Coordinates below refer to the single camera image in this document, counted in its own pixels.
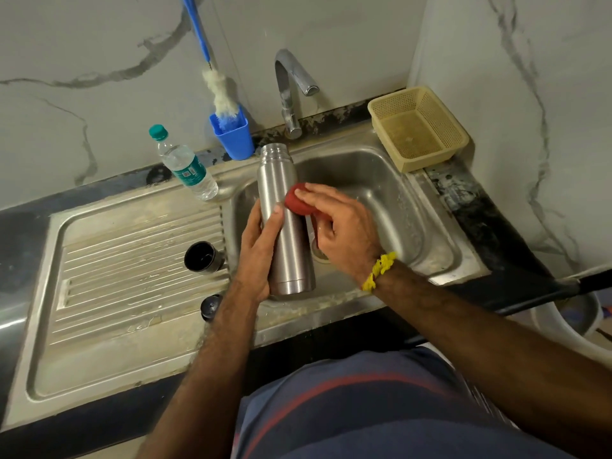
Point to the person's right hand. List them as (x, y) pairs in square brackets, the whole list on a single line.
[(349, 234)]

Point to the person's left hand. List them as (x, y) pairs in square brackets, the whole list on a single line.
[(251, 262)]

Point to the person's right middle finger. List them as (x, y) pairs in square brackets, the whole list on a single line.
[(332, 191)]

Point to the person's left thumb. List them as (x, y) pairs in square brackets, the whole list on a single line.
[(274, 224)]

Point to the person's right thumb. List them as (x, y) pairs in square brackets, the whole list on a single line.
[(325, 233)]

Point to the stainless steel flask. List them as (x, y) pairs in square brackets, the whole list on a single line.
[(287, 243)]

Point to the red scrubber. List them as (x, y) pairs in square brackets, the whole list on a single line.
[(299, 200)]

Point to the person's left forearm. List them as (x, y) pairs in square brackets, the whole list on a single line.
[(205, 377)]

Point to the person's right forearm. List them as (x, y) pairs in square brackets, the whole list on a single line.
[(487, 348)]

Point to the sink drain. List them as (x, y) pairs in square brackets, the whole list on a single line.
[(319, 253)]

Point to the yellow wrist thread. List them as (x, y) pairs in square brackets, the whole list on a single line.
[(378, 270)]

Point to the black flask cup lid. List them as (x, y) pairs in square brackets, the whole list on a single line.
[(203, 258)]

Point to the blue plastic holder cup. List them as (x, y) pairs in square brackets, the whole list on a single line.
[(236, 138)]

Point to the clear plastic water bottle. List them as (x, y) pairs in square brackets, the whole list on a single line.
[(189, 169)]

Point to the beige plastic basket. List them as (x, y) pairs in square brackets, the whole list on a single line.
[(416, 131)]

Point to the chrome sink faucet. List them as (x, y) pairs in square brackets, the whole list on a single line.
[(288, 97)]

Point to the black flask stopper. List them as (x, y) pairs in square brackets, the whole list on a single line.
[(210, 306)]

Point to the stainless steel sink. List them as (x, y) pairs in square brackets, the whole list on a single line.
[(129, 291)]

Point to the striped blue shirt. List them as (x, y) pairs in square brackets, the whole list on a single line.
[(373, 411)]

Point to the white plastic bucket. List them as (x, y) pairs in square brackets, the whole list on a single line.
[(573, 320)]

